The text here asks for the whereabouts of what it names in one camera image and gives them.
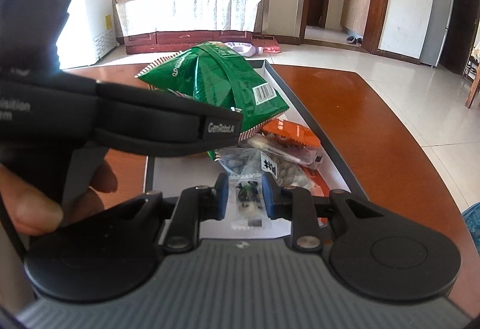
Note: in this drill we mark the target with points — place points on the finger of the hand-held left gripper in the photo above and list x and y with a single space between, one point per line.
210 108

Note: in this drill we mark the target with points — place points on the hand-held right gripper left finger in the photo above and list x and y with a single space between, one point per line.
222 198

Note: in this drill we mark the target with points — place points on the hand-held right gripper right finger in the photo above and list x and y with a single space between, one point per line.
268 198

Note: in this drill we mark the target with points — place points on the small clear candy packet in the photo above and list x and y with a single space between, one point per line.
247 201

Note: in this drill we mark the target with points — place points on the large green snack bag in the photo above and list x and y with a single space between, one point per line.
210 81

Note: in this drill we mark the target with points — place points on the clear nut packet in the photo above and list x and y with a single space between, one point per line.
240 164

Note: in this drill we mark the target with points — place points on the colourful striped snack bag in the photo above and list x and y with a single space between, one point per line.
215 155

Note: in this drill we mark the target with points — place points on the grey cardboard box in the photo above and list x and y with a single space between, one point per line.
176 175

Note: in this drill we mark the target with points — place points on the red clear snack packet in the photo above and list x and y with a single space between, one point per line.
318 186

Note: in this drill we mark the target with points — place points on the tan pastry packet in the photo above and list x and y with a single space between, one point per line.
262 143

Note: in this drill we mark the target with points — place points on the orange snack packet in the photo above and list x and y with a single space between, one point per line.
292 134

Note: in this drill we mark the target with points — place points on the person's left hand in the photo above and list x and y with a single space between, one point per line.
30 209

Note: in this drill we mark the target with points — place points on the purple white detergent bottle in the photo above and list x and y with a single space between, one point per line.
243 49

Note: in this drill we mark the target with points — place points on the wooden television cabinet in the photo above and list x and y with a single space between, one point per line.
187 42

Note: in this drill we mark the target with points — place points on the red plastic item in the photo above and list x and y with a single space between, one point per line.
268 46

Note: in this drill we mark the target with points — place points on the pale patterned tablecloth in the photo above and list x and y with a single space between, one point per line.
187 14

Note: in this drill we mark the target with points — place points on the white chest freezer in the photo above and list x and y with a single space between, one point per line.
93 14

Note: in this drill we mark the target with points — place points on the grey slipper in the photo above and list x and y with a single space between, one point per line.
358 41
350 39

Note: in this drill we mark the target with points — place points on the wooden kitchen cabinet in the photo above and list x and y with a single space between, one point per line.
356 10

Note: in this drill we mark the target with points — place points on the blue plastic object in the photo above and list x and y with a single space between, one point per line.
472 218

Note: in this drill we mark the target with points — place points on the wooden chair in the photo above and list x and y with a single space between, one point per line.
473 78

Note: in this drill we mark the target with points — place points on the grey refrigerator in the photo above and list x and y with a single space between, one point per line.
437 14

